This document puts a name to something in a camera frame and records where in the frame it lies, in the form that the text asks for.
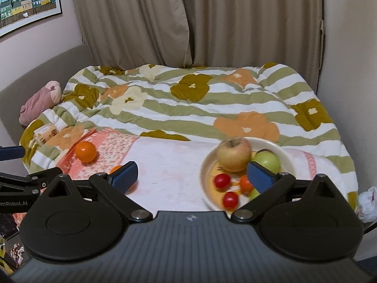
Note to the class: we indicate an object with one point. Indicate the red cherry tomato front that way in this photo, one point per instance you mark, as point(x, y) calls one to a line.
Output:
point(230, 200)

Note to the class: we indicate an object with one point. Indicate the brown kiwi fruit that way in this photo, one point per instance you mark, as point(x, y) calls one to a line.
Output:
point(265, 150)

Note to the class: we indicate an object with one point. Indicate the beige curtain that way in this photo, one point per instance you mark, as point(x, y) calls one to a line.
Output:
point(195, 33)

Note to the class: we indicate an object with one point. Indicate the large orange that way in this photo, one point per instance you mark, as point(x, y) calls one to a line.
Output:
point(86, 152)
point(115, 169)

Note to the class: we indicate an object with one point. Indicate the small mandarin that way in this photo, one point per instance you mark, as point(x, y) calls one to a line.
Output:
point(246, 186)

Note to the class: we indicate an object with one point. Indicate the tissue pack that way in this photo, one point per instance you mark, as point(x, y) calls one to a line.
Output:
point(45, 133)

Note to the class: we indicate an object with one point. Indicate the green apple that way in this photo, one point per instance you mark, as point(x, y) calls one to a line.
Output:
point(253, 194)
point(269, 161)

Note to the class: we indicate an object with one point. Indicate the white plastic bag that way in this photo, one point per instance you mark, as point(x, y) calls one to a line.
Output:
point(367, 208)

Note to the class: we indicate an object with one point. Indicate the floral striped quilt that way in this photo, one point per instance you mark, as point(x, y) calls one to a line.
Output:
point(202, 104)

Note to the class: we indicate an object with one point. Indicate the pink plush toy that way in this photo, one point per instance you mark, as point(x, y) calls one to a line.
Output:
point(47, 97)

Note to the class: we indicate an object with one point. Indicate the green apple back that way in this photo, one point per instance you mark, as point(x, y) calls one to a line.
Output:
point(269, 161)

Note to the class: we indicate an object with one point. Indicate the red cherry tomato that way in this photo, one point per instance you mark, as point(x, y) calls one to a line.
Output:
point(230, 200)
point(222, 182)

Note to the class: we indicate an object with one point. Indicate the framed wall picture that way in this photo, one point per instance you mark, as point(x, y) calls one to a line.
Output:
point(16, 14)

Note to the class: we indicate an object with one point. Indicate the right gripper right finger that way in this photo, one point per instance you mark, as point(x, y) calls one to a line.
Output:
point(270, 187)

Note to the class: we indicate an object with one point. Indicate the grey headboard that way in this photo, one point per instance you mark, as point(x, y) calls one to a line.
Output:
point(60, 68)

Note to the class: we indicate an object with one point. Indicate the pink floral towel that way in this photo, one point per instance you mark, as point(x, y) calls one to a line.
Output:
point(169, 170)

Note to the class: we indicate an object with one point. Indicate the green apple front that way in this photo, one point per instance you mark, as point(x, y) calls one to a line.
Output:
point(253, 194)

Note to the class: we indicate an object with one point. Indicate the cream plate with bear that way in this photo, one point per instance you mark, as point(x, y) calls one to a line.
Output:
point(210, 168)

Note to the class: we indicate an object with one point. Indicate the large yellow-red apple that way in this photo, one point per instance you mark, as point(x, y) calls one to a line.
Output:
point(234, 154)

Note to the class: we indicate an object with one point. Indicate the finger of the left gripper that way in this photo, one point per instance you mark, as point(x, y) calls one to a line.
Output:
point(29, 179)
point(11, 153)

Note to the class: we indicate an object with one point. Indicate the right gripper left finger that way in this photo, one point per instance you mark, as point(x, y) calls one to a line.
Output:
point(112, 188)

